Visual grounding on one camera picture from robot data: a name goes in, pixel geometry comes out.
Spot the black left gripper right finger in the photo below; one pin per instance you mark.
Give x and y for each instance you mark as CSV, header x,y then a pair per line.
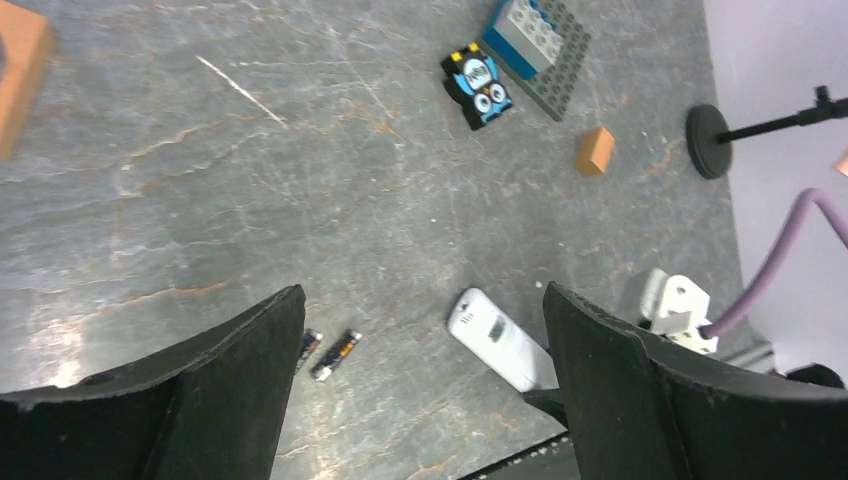
x,y
641,407

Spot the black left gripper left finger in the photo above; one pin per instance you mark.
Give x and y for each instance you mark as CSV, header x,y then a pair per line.
x,y
209,407

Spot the white remote control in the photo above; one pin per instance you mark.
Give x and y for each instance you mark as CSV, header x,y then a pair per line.
x,y
481,326

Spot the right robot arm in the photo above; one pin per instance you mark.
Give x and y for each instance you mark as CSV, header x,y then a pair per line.
x,y
816,374

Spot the black battery near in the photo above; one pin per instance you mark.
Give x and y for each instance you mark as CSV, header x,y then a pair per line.
x,y
335,355

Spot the black battery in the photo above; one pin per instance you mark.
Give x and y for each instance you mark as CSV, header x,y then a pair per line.
x,y
310,342
335,355

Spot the black battery far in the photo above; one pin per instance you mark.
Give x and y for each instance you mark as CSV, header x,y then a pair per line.
x,y
310,342

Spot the small brown wooden block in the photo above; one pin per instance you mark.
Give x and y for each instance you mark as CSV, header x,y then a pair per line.
x,y
595,152

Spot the black microphone stand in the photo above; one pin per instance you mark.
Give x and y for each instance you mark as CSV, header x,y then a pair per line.
x,y
708,137

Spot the grey lego baseplate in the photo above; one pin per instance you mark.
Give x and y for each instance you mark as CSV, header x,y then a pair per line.
x,y
540,45

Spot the grey lego brick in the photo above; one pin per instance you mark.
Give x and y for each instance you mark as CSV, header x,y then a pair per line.
x,y
530,30

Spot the blue lego brick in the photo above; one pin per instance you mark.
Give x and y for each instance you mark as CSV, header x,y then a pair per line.
x,y
510,50

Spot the large wooden block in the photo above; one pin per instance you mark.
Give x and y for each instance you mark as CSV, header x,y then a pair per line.
x,y
27,42

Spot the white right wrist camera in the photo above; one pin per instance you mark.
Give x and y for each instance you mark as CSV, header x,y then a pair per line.
x,y
676,309

